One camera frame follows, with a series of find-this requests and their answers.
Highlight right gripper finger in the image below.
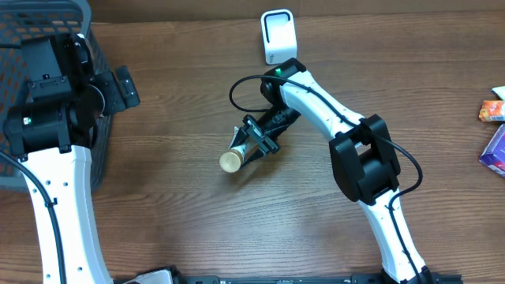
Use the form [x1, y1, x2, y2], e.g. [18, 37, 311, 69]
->
[229, 126, 249, 149]
[242, 144, 268, 166]

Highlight white Pantene tube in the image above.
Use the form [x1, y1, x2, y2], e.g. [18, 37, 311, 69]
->
[219, 138, 254, 173]

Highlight small orange tissue pack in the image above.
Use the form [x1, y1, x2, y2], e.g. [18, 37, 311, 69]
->
[478, 100, 505, 121]

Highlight red purple pantyliner pack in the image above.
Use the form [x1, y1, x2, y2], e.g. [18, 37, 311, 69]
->
[479, 125, 505, 178]

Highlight colourful snack bag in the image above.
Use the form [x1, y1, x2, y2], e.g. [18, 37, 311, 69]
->
[492, 86, 505, 101]

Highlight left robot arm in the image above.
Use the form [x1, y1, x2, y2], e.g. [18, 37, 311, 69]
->
[3, 33, 140, 283]

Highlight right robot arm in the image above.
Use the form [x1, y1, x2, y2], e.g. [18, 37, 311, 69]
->
[220, 58, 432, 283]

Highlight white barcode scanner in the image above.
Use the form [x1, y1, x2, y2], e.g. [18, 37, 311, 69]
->
[260, 9, 297, 65]

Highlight grey plastic mesh basket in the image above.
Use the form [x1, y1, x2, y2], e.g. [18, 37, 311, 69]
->
[1, 0, 112, 193]

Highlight left black cable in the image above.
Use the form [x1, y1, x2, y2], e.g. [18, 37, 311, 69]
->
[0, 151, 68, 284]

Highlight black cable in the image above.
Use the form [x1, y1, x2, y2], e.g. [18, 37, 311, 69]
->
[0, 151, 68, 284]
[228, 73, 425, 284]

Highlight right black cable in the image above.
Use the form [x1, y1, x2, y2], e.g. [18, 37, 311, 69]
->
[228, 73, 425, 284]

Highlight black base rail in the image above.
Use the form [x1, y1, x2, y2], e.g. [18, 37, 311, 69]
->
[114, 266, 465, 284]

